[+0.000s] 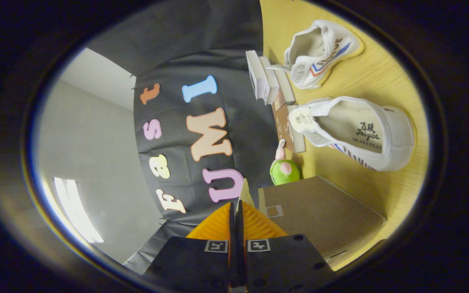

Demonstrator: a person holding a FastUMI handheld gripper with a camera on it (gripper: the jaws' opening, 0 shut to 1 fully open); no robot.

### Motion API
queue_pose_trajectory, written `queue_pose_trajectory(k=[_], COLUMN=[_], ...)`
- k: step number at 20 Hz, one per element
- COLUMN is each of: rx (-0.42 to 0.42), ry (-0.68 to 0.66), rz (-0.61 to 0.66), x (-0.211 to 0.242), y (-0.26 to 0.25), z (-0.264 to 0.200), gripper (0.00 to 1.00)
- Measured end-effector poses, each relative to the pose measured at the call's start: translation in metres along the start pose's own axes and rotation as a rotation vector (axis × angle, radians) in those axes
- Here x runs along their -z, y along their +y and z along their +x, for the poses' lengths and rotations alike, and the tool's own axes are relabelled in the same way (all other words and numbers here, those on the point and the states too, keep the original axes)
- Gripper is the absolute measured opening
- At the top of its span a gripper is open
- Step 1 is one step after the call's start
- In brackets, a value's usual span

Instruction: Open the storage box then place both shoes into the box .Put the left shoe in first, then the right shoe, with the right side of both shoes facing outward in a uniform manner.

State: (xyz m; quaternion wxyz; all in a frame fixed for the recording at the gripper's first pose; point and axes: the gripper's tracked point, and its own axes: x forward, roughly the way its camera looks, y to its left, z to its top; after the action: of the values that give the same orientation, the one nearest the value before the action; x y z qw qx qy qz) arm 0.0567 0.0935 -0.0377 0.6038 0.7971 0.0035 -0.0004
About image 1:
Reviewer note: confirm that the white canvas shoe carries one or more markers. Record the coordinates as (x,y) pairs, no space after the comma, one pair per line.
(397,134)
(332,53)

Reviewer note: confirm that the beige fabric storage box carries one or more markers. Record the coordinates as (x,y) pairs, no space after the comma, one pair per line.
(320,211)

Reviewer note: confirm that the white book with patterned cover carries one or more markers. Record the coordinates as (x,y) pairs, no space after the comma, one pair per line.
(271,81)

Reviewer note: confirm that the green and pink plush toy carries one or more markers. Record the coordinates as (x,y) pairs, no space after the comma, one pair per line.
(283,175)

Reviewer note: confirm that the brown book with cover picture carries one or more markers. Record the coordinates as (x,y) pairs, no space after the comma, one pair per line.
(285,130)

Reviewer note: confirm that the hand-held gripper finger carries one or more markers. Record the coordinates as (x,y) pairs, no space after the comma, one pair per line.
(240,260)
(233,260)

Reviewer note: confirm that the brown book under white books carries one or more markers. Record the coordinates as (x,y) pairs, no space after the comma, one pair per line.
(287,87)

